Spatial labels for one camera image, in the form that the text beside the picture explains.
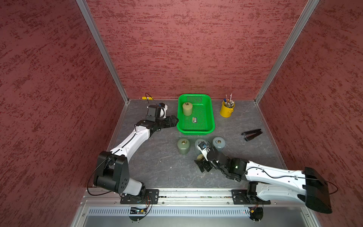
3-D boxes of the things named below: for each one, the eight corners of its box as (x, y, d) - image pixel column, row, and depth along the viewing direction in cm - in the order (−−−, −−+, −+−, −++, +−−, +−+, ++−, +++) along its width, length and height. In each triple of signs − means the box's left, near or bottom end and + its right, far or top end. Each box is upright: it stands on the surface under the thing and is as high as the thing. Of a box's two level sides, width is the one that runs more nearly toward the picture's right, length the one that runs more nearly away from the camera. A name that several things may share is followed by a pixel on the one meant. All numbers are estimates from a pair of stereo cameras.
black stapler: (246, 141, 98) (247, 139, 97) (241, 134, 102) (242, 133, 100) (263, 135, 101) (264, 134, 100) (258, 129, 105) (259, 127, 103)
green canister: (177, 154, 92) (177, 148, 84) (178, 144, 96) (177, 138, 89) (189, 154, 92) (189, 148, 84) (189, 145, 96) (189, 138, 89)
